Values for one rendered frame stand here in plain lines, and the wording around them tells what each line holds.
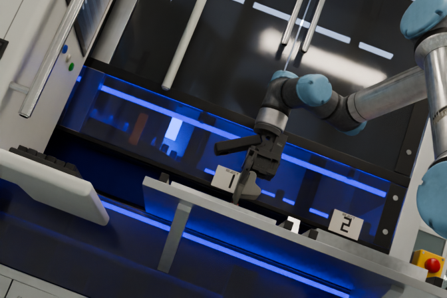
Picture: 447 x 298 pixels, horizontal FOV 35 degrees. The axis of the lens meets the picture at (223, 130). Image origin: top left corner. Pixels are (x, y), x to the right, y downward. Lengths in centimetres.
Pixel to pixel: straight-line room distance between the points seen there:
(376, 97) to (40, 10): 77
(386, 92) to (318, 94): 15
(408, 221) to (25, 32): 114
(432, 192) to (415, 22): 38
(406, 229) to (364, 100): 46
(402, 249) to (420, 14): 78
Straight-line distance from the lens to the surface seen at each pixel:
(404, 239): 200
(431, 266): 198
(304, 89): 166
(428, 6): 144
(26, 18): 147
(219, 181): 191
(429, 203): 119
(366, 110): 170
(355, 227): 196
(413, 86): 161
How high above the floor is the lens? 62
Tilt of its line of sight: 16 degrees up
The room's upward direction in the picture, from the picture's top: 21 degrees clockwise
